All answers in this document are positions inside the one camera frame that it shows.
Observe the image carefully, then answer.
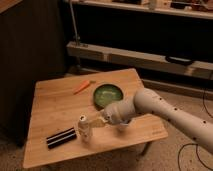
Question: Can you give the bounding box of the wooden table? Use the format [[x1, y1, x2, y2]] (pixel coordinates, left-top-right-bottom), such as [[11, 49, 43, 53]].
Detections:
[[23, 69, 168, 168]]

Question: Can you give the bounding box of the black floor cable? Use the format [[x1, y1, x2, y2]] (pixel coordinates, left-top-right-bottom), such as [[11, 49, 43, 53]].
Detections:
[[177, 87, 213, 171]]

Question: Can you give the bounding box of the clear plastic bottle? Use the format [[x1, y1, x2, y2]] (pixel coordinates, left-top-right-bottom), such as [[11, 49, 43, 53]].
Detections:
[[78, 115, 92, 143]]

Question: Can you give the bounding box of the long wooden shelf beam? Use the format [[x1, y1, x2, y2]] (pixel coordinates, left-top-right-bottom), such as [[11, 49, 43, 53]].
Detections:
[[66, 42, 213, 79]]

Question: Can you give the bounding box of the black handle on shelf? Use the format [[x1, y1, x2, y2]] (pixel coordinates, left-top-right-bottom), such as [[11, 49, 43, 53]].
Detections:
[[165, 56, 195, 66]]

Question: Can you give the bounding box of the black striped rectangular box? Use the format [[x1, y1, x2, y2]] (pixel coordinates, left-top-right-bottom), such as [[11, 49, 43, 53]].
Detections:
[[46, 128, 77, 149]]

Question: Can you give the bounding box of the small white cup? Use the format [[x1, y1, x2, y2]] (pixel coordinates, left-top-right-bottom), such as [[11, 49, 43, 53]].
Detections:
[[117, 123, 129, 131]]

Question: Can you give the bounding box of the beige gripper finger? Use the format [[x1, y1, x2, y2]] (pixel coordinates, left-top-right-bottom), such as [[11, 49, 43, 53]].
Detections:
[[90, 119, 106, 128]]

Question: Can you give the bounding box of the upper wooden shelf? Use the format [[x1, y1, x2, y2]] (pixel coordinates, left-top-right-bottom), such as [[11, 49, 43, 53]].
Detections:
[[72, 0, 213, 20]]

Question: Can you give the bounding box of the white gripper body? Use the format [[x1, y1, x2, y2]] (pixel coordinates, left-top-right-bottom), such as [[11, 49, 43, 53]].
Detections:
[[101, 101, 136, 125]]

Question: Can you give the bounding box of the green round plate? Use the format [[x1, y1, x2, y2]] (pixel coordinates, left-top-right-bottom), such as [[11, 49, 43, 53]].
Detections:
[[93, 84, 124, 109]]

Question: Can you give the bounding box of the orange carrot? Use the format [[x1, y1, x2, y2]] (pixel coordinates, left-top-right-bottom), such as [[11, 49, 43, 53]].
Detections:
[[73, 80, 96, 94]]

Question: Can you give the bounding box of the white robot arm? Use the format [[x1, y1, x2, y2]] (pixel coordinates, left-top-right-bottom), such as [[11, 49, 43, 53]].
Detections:
[[93, 88, 213, 154]]

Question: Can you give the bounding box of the metal vertical pole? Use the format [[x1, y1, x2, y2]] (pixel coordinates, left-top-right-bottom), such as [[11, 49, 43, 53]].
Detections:
[[69, 0, 81, 46]]

